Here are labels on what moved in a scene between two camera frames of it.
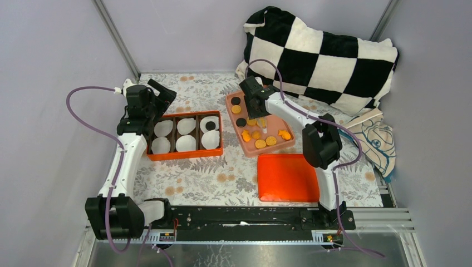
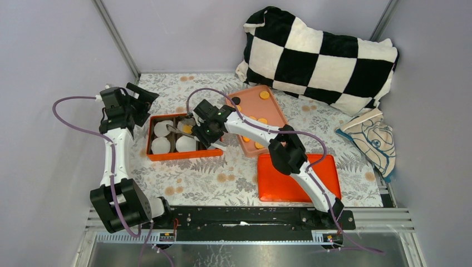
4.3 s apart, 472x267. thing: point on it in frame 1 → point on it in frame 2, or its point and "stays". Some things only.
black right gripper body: x=252 y=113 → x=205 y=133
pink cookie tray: x=259 y=136 stays
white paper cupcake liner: x=162 y=128 stays
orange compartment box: x=185 y=135 stays
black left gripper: x=164 y=99 → x=144 y=100
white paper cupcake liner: x=186 y=143 stays
